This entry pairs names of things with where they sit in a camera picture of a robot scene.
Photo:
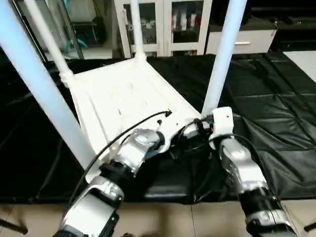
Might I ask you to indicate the white glass door cabinet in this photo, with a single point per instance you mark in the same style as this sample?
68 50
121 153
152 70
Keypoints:
165 29

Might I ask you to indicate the white plastic table leg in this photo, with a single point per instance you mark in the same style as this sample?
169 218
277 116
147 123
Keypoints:
137 27
39 84
49 42
224 54

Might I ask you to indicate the white plastic table top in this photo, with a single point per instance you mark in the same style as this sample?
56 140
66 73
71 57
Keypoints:
123 94

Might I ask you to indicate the blue plastic stool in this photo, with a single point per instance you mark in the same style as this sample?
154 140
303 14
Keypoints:
74 44

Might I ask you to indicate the white side table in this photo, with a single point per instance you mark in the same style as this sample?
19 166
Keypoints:
303 61

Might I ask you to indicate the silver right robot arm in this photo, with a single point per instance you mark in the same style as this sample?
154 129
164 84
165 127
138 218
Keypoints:
242 168

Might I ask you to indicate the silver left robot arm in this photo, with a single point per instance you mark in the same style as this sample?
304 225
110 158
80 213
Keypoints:
128 158

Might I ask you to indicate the black stand leg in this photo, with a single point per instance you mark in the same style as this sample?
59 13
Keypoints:
311 227
12 227

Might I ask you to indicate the white drawer unit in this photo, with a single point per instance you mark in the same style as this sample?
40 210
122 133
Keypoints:
247 42

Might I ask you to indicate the grey metal frame post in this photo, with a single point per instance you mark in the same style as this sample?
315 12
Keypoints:
74 29

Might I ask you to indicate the black table mat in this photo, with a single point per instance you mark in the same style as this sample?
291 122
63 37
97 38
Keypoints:
276 123

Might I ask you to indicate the black low media cabinet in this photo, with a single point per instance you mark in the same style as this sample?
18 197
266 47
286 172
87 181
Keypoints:
296 29

